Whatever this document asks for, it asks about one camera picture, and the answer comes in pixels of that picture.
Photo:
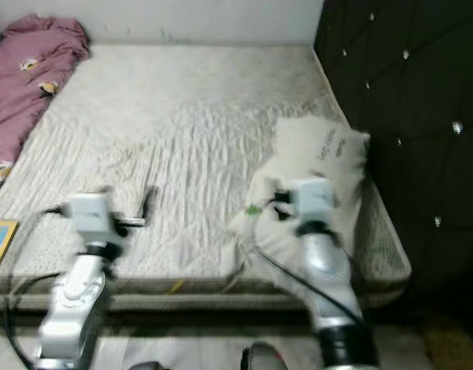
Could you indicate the grey bed base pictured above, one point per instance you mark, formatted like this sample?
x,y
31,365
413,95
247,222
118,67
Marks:
x,y
167,304

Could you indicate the colourful wooden framed board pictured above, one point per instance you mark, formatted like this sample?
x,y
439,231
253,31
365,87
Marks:
x,y
1,245

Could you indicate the purple cartoon print blanket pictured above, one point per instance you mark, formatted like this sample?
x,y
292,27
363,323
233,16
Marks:
x,y
28,85

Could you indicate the grey robot leg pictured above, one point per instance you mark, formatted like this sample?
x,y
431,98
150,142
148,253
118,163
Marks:
x,y
265,358
147,366

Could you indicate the black tufted headboard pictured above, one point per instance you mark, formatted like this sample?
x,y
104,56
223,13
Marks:
x,y
413,85

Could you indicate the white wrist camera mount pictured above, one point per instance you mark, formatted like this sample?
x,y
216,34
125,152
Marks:
x,y
91,214
313,199

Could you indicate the white pillow with tree print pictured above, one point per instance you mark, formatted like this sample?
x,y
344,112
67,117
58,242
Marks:
x,y
313,146

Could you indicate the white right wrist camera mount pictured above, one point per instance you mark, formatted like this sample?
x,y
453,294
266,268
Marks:
x,y
313,199

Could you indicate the grey right robot leg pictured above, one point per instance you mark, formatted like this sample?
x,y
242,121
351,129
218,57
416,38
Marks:
x,y
265,358

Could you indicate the white quilted mattress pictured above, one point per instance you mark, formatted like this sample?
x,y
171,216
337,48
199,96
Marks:
x,y
174,116

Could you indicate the grey left robot leg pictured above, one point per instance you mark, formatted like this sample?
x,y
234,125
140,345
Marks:
x,y
147,366

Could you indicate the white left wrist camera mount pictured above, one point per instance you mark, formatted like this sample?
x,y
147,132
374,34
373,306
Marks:
x,y
91,214

